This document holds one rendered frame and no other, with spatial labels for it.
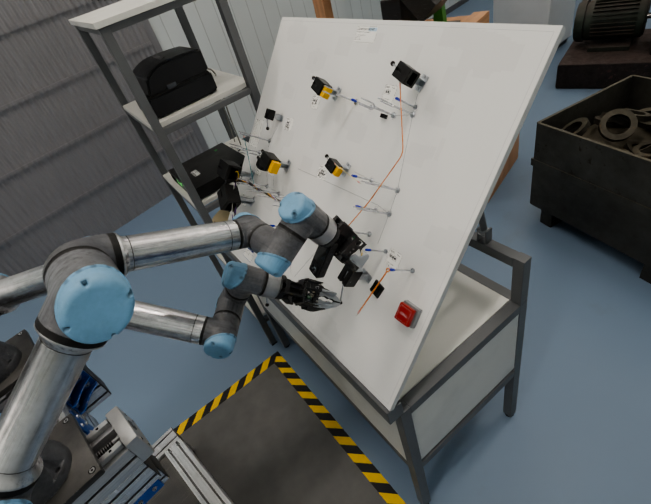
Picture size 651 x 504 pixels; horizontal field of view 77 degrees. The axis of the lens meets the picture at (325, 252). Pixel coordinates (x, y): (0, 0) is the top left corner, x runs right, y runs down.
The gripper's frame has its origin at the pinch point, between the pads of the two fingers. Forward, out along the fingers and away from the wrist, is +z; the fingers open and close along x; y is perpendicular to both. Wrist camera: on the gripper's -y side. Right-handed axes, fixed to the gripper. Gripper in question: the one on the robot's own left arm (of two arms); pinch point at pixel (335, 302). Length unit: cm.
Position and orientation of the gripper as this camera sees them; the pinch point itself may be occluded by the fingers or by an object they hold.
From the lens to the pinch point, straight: 127.2
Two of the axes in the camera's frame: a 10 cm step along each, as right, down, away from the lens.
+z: 8.8, 2.7, 4.0
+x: 1.7, -9.5, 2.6
